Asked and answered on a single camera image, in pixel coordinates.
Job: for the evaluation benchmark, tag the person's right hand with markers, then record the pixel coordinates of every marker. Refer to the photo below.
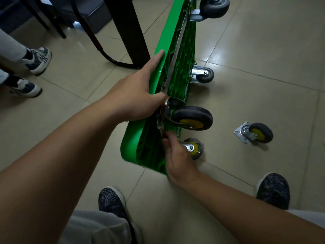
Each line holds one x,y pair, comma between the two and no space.
180,162

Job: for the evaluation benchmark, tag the person's light trousers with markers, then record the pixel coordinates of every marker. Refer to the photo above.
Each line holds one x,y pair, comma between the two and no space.
96,228

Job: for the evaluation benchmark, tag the silver wrench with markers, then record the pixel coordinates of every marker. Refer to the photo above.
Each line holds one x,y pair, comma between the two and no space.
160,125

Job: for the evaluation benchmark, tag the green platform trolley deck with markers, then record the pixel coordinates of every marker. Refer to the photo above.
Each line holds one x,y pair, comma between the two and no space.
175,60

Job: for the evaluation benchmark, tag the person's left forearm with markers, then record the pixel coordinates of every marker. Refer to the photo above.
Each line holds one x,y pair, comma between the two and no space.
45,175

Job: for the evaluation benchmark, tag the person's left hand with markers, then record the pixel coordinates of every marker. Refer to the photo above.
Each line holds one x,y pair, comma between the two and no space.
130,96

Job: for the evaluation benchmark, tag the person's dark shoe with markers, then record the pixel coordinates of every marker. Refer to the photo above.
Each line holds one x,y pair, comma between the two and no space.
113,202
274,190

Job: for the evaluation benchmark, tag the person's right forearm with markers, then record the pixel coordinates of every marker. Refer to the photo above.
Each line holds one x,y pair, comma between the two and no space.
254,216

